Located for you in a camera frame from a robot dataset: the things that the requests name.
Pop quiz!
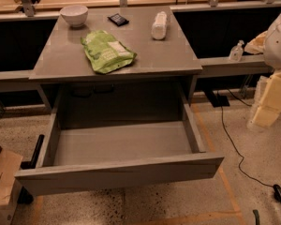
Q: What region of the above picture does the foam padded gripper finger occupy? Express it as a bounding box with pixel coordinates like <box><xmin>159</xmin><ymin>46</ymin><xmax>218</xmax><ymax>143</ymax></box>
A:
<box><xmin>247</xmin><ymin>70</ymin><xmax>281</xmax><ymax>129</ymax></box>

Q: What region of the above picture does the green rice chip bag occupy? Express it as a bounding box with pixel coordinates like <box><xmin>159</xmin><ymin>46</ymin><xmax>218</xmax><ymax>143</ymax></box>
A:
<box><xmin>81</xmin><ymin>30</ymin><xmax>137</xmax><ymax>74</ymax></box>

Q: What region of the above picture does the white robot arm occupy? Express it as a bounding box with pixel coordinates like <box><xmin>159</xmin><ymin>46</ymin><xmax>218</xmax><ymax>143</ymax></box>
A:
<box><xmin>244</xmin><ymin>13</ymin><xmax>281</xmax><ymax>130</ymax></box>

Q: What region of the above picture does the grey open top drawer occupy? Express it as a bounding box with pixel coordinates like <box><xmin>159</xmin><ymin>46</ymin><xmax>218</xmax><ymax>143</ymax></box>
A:
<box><xmin>14</xmin><ymin>87</ymin><xmax>225</xmax><ymax>197</ymax></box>

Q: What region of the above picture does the grey drawer cabinet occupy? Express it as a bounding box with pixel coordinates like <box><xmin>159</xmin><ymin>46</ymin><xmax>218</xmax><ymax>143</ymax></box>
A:
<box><xmin>29</xmin><ymin>7</ymin><xmax>202</xmax><ymax>99</ymax></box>

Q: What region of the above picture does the clear pump bottle left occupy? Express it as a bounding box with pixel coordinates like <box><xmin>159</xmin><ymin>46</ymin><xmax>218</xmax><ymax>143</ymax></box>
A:
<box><xmin>229</xmin><ymin>40</ymin><xmax>244</xmax><ymax>62</ymax></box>

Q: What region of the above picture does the white plastic bottle lying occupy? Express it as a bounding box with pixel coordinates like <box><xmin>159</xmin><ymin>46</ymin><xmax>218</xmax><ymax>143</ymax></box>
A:
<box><xmin>151</xmin><ymin>11</ymin><xmax>168</xmax><ymax>40</ymax></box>

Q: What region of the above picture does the small black packet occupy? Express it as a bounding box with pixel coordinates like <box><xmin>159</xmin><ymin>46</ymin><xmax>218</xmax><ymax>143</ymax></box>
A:
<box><xmin>108</xmin><ymin>13</ymin><xmax>129</xmax><ymax>26</ymax></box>

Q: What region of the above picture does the white ceramic bowl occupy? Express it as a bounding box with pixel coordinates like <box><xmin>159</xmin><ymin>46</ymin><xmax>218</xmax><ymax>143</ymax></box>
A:
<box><xmin>60</xmin><ymin>5</ymin><xmax>88</xmax><ymax>27</ymax></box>

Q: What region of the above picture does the black cart leg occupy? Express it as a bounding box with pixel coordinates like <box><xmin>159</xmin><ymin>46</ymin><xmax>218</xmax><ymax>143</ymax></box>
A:
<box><xmin>17</xmin><ymin>134</ymin><xmax>44</xmax><ymax>204</ymax></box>

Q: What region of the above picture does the brown cardboard box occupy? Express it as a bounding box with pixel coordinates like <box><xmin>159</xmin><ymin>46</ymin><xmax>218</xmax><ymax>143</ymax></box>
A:
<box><xmin>0</xmin><ymin>145</ymin><xmax>22</xmax><ymax>225</ymax></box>

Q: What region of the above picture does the black floor cable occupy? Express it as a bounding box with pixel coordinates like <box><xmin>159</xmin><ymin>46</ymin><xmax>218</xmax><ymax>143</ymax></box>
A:
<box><xmin>219</xmin><ymin>89</ymin><xmax>281</xmax><ymax>189</ymax></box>

